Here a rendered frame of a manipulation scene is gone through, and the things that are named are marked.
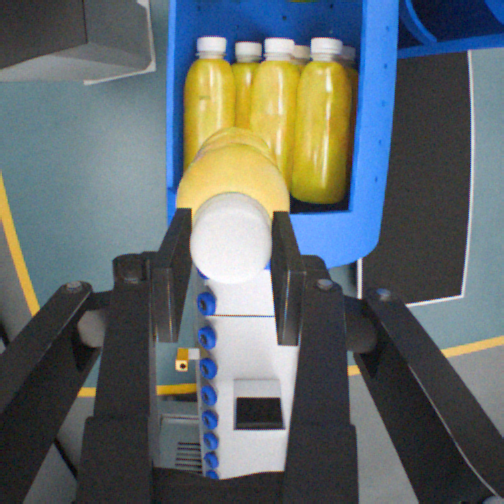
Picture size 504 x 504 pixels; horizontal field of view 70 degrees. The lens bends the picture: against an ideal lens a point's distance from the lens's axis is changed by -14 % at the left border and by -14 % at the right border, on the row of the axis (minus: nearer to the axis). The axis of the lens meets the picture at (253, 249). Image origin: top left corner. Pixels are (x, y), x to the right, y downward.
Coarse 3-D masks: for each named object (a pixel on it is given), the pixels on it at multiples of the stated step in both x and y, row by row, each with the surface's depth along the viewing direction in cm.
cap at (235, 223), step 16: (208, 208) 20; (224, 208) 19; (240, 208) 19; (256, 208) 20; (208, 224) 19; (224, 224) 19; (240, 224) 19; (256, 224) 19; (192, 240) 19; (208, 240) 19; (224, 240) 19; (240, 240) 19; (256, 240) 19; (192, 256) 19; (208, 256) 19; (224, 256) 19; (240, 256) 19; (256, 256) 19; (208, 272) 20; (224, 272) 20; (240, 272) 20; (256, 272) 20
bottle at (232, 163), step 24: (216, 144) 27; (240, 144) 26; (264, 144) 32; (192, 168) 24; (216, 168) 22; (240, 168) 22; (264, 168) 23; (192, 192) 22; (216, 192) 21; (240, 192) 21; (264, 192) 22; (288, 192) 25; (192, 216) 22; (264, 216) 21
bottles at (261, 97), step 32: (288, 0) 55; (352, 0) 51; (192, 64) 50; (224, 64) 50; (256, 64) 55; (288, 64) 49; (352, 64) 52; (192, 96) 50; (224, 96) 50; (256, 96) 50; (288, 96) 49; (192, 128) 52; (256, 128) 52; (288, 128) 51; (352, 128) 53; (288, 160) 53; (352, 160) 55
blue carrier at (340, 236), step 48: (192, 0) 50; (240, 0) 55; (336, 0) 54; (384, 0) 36; (192, 48) 53; (384, 48) 38; (384, 96) 41; (384, 144) 44; (384, 192) 49; (336, 240) 43
